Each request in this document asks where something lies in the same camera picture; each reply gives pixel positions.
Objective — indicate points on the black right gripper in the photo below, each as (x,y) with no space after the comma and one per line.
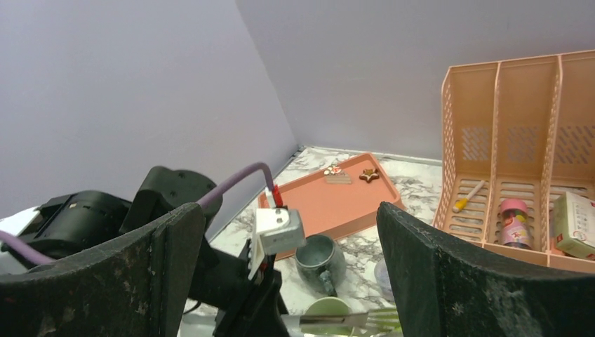
(137,285)

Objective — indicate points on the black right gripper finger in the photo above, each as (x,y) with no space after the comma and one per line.
(446,286)

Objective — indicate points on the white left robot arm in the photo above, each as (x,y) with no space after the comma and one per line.
(74,222)

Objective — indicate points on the pink bottle in organizer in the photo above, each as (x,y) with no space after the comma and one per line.
(515,231)

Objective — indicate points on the light green ceramic mug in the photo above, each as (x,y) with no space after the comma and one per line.
(329,306)

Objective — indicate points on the dark blue-green ceramic mug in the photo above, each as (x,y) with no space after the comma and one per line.
(321,264)

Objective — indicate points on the pink dessert tray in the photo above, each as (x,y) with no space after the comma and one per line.
(333,202)

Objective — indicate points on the brown star cookie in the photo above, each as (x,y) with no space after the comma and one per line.
(369,175)

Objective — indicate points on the tan box in organizer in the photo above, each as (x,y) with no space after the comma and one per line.
(573,225)

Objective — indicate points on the pink mesh file organizer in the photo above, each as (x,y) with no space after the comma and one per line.
(517,129)

